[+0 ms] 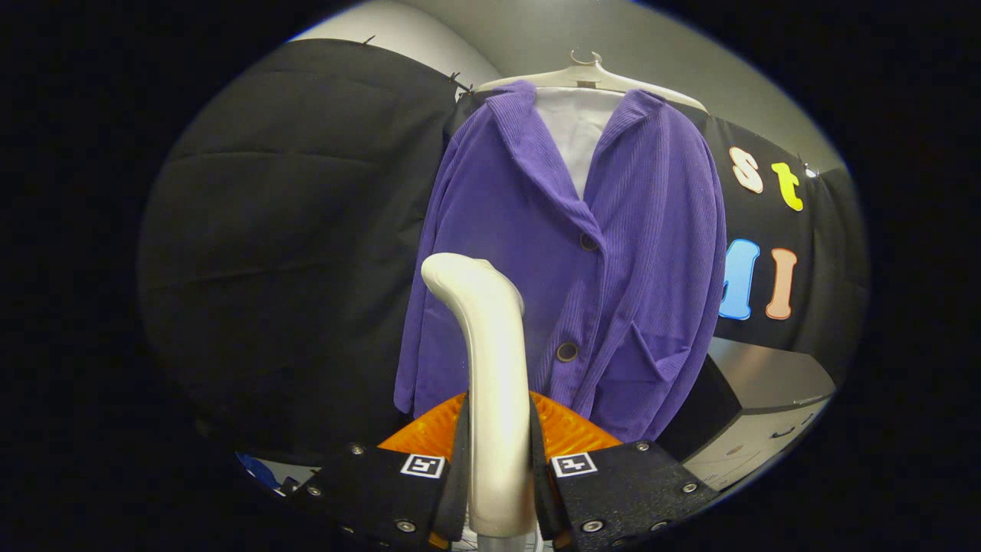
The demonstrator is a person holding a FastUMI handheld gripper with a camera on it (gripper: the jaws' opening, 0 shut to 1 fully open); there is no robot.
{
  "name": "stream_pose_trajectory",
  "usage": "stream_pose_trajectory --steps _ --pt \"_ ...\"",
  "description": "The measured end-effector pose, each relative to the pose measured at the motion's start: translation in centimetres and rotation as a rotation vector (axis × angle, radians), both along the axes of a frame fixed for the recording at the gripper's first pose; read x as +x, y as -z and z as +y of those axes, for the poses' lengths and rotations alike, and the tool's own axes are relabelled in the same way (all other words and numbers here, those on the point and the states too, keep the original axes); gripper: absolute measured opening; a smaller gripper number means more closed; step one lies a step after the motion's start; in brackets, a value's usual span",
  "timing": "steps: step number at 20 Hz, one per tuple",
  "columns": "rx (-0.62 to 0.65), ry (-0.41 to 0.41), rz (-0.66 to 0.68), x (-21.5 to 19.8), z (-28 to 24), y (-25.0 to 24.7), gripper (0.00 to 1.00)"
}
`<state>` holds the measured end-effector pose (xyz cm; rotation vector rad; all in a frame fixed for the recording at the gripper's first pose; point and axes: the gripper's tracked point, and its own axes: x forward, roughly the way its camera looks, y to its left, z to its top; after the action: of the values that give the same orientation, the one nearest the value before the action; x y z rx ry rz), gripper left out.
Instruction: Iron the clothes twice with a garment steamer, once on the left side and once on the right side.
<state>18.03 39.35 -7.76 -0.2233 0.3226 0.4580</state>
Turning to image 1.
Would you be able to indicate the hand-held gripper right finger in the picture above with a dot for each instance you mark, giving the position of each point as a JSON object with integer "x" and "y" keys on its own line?
{"x": 540, "y": 483}

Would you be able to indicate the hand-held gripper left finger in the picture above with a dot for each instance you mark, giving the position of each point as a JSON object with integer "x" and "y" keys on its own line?
{"x": 458, "y": 475}

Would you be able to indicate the white garment steamer head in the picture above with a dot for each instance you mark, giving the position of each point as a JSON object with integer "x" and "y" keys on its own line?
{"x": 498, "y": 383}

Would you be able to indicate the cream plastic clothes hanger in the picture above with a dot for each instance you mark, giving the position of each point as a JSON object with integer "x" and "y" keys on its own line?
{"x": 586, "y": 75}

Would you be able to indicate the blue object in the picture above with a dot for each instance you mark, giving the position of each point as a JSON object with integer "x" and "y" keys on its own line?
{"x": 257, "y": 469}

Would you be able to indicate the grey drawer cabinet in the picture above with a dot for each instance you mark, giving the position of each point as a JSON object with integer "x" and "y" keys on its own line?
{"x": 766, "y": 376}

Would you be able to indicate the white hanging ironing pad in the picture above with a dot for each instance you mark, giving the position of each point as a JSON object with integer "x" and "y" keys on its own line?
{"x": 579, "y": 130}

